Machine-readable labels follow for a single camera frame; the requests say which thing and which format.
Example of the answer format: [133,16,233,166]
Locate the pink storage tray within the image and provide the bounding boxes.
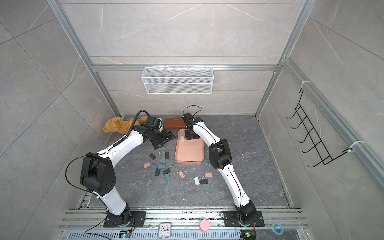
[175,129,204,165]

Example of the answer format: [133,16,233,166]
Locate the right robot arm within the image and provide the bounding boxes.
[183,111,257,226]

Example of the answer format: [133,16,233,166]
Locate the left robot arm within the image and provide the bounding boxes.
[80,110,175,227]

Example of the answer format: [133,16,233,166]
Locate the teal eraser near tray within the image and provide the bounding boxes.
[203,160,210,167]

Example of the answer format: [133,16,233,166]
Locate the pink eraser left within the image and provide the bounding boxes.
[143,162,152,169]

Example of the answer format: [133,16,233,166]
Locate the pink eraser centre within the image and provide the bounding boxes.
[179,171,186,179]

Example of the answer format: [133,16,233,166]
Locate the white eraser front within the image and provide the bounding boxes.
[194,177,200,185]

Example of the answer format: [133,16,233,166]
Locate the black eraser front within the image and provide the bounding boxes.
[200,179,209,185]

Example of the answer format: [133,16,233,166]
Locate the grey eraser front left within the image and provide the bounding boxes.
[145,179,153,188]

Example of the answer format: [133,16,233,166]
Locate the brown leather case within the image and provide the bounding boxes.
[164,118,186,130]

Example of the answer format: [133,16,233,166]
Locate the brown teddy bear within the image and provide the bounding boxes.
[103,116,148,135]

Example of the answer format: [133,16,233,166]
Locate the pink round cap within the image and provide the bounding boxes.
[200,219,211,233]

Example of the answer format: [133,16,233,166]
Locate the small analog clock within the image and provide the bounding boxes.
[158,223,172,239]

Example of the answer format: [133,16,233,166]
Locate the blue tape roll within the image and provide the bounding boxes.
[272,223,284,236]

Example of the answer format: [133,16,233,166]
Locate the white wire mesh basket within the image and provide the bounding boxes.
[142,67,214,95]

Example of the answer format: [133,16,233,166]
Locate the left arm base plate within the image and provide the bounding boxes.
[103,211,147,228]

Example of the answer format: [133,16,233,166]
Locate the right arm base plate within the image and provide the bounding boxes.
[220,211,265,227]

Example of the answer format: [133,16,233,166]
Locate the black wire hook rack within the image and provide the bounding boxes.
[286,89,353,168]

